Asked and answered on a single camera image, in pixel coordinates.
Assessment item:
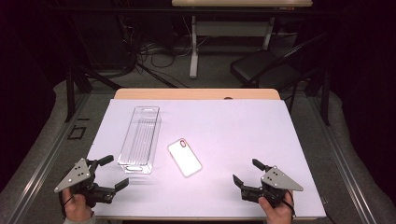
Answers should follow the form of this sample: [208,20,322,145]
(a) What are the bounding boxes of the white table cover board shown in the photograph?
[87,98,327,220]

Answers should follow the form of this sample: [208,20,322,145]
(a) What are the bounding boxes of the white-legged desk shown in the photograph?
[171,0,314,79]

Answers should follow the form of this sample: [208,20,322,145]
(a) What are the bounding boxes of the light wooden table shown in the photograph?
[91,88,325,222]

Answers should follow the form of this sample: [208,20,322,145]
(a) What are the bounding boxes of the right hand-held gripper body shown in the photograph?
[241,165,304,209]

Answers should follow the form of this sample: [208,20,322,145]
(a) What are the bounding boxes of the person's left hand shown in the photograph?
[61,187,95,223]

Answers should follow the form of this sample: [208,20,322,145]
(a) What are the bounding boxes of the black metal stand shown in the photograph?
[64,66,122,123]
[306,69,332,127]

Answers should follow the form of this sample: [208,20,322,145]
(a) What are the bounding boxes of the aluminium floor rail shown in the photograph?
[306,92,377,224]
[6,92,92,224]

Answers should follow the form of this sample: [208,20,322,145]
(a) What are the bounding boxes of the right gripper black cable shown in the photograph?
[281,189,297,217]

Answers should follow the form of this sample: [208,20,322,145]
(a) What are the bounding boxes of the clear plastic bin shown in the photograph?
[117,105,163,175]

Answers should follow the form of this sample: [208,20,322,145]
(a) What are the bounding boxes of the tangle of floor cables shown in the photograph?
[136,34,209,69]

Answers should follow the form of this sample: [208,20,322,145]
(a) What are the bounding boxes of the person's right hand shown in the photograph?
[258,192,294,224]

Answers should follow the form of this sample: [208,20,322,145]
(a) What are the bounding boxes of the black folding chair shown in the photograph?
[229,32,331,94]

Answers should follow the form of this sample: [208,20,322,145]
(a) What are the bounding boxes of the clear phone case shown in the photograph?
[167,137,204,178]

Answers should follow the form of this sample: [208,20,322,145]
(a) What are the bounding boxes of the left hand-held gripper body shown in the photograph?
[53,158,118,209]

